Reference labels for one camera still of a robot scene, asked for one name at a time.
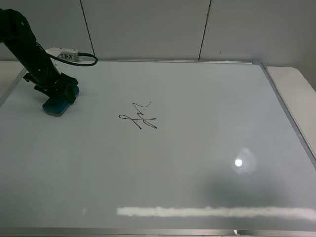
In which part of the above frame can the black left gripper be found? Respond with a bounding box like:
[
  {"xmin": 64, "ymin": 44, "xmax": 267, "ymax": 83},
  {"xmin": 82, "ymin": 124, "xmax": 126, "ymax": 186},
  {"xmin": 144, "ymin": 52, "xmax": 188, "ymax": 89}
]
[{"xmin": 23, "ymin": 66, "xmax": 79, "ymax": 103}]

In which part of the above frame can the teal whiteboard eraser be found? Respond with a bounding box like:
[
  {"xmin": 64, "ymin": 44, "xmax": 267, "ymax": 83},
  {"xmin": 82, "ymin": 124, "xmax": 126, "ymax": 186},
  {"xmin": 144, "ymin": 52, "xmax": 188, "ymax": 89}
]
[{"xmin": 42, "ymin": 88, "xmax": 73, "ymax": 117}]

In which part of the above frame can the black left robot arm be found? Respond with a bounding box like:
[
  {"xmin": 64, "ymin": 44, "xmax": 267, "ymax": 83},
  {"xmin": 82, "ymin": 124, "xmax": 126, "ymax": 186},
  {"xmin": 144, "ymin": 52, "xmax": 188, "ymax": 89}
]
[{"xmin": 0, "ymin": 9, "xmax": 78, "ymax": 104}]

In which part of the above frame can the white aluminium-framed whiteboard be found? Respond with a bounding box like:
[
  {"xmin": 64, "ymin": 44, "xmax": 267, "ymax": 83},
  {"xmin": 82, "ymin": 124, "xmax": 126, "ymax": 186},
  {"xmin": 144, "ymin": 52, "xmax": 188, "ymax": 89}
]
[{"xmin": 0, "ymin": 61, "xmax": 316, "ymax": 237}]

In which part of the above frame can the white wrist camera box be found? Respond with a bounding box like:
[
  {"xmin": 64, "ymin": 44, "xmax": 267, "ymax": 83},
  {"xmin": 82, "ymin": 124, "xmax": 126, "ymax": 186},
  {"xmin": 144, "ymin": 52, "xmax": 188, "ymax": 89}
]
[{"xmin": 45, "ymin": 47, "xmax": 83, "ymax": 74}]

